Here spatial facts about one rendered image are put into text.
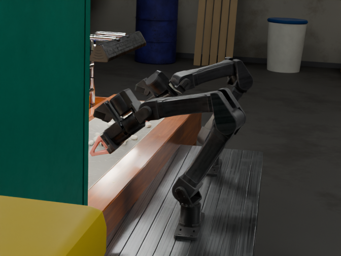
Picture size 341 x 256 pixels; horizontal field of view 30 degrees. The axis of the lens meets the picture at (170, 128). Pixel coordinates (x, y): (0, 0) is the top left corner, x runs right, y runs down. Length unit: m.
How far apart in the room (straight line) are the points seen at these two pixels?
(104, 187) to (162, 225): 0.22
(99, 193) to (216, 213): 0.40
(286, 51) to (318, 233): 5.78
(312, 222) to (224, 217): 1.89
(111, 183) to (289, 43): 7.41
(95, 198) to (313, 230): 2.10
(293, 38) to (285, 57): 0.29
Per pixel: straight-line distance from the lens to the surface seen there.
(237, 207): 2.15
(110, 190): 1.97
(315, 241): 3.66
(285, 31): 9.25
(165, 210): 2.09
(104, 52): 2.65
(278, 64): 9.35
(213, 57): 9.50
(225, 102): 1.79
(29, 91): 1.18
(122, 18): 10.39
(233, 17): 9.56
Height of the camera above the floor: 1.45
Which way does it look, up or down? 14 degrees down
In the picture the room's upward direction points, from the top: 3 degrees clockwise
